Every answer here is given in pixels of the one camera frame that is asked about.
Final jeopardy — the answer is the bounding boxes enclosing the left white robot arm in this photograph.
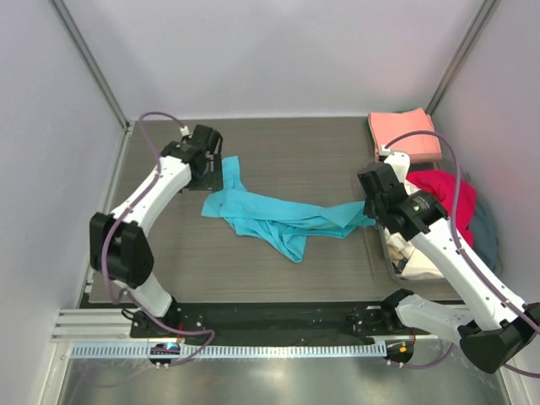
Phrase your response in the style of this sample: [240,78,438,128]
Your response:
[89,124,223,338]

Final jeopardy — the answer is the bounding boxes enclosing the left aluminium frame post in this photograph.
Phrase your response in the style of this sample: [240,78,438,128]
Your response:
[49,0,130,132]

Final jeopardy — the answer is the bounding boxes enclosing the folded green t shirt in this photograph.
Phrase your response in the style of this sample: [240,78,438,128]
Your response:
[365,119,373,138]

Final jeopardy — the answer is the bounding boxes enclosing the cream t shirt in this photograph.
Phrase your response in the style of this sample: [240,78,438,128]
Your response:
[383,228,444,280]

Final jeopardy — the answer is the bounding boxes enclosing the turquoise t shirt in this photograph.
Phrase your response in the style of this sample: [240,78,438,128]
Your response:
[201,156,375,263]

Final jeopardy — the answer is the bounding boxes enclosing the aluminium frame post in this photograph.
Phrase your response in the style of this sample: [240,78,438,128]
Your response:
[425,0,500,116]
[49,0,130,132]

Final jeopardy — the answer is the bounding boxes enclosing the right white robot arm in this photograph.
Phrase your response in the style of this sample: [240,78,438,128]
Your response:
[358,162,539,374]

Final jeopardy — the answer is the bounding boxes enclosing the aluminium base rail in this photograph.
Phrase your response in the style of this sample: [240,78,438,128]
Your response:
[51,306,136,343]

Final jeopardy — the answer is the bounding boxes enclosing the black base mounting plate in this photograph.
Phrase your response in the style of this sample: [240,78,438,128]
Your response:
[128,301,417,348]

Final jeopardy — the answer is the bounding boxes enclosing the clear plastic bin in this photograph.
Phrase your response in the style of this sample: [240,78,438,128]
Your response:
[379,161,481,286]

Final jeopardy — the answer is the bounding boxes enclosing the teal grey t shirt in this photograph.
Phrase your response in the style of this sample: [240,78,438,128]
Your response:
[468,197,503,276]

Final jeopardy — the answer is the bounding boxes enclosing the right aluminium frame post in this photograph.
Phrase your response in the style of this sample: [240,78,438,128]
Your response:
[425,0,500,116]

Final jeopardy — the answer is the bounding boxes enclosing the red t shirt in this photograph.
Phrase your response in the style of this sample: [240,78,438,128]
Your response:
[405,170,478,245]

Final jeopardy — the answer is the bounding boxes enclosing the slotted grey cable duct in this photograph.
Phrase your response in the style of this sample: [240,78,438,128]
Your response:
[71,341,387,359]

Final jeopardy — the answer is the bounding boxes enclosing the folded pink t shirt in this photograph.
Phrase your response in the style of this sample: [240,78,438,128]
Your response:
[367,107,443,164]

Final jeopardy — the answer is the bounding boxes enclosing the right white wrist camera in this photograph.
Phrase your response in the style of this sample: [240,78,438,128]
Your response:
[378,145,411,177]

